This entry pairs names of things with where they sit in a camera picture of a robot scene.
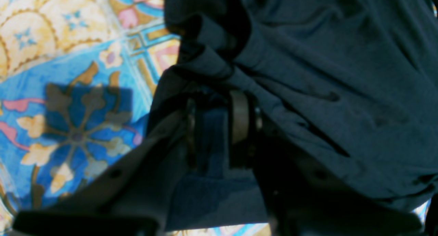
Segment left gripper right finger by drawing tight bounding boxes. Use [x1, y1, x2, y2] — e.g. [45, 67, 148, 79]
[228, 90, 424, 236]

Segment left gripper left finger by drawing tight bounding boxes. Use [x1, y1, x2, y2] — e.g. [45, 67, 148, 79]
[14, 97, 196, 236]

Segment black t-shirt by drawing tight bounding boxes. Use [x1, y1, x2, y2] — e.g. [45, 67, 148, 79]
[148, 0, 437, 212]

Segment patterned tablecloth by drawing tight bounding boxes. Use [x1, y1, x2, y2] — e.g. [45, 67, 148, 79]
[0, 0, 438, 236]

